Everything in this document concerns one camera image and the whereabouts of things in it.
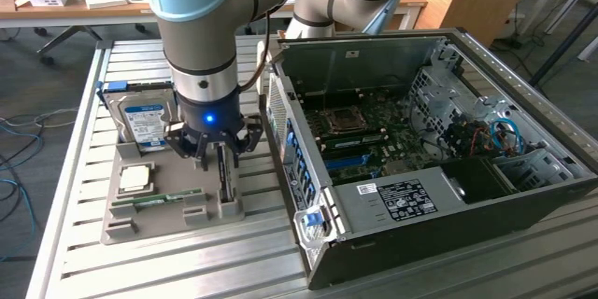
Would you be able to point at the black caster leg frame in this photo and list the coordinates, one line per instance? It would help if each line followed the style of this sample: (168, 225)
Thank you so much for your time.
(60, 38)

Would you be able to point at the metal disk bay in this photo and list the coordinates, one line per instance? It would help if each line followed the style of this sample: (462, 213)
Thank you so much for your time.
(537, 169)

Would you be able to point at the grey parts rack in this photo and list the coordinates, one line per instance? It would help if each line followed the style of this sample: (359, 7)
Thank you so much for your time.
(178, 190)

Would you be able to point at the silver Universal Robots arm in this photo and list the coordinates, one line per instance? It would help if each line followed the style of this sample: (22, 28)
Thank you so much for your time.
(200, 33)

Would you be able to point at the green graphics card with fan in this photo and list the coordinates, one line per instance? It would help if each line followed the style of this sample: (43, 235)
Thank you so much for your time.
(226, 180)

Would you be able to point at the silver CPU chip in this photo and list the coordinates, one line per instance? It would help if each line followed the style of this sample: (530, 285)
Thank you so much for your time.
(135, 177)

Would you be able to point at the blue plastic case latch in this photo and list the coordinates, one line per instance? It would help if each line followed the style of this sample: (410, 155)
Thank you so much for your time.
(313, 217)

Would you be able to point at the CPU socket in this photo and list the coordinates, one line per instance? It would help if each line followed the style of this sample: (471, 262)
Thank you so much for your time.
(346, 118)

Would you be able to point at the black metal door frame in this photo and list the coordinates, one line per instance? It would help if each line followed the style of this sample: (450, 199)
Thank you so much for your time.
(561, 43)

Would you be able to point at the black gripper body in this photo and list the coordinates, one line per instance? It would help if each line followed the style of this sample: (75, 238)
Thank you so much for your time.
(210, 117)

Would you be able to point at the wooden office desk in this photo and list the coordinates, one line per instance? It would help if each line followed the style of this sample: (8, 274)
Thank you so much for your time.
(70, 13)

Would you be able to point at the blue expansion slot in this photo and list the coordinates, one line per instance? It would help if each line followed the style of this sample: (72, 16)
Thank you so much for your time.
(347, 162)

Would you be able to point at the green motherboard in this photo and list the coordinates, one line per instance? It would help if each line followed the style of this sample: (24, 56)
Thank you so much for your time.
(402, 138)

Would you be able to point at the hard disk in blue caddy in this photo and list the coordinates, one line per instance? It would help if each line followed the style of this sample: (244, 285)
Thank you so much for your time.
(140, 124)

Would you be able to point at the open black PC case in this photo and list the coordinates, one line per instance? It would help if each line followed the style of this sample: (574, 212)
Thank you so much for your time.
(421, 243)

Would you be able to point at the grey power supply unit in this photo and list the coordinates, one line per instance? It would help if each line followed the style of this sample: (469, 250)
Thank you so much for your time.
(369, 208)

